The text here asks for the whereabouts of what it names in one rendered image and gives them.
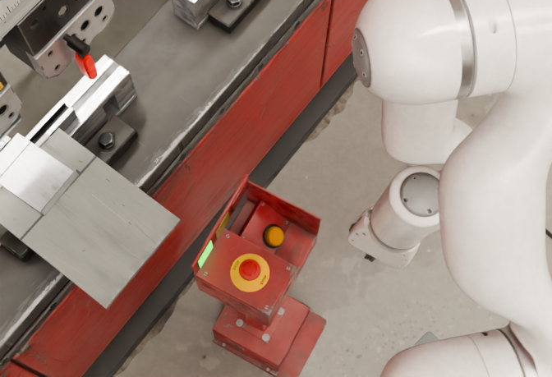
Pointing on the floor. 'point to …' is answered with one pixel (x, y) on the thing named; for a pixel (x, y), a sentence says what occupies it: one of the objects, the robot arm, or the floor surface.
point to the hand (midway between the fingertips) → (374, 250)
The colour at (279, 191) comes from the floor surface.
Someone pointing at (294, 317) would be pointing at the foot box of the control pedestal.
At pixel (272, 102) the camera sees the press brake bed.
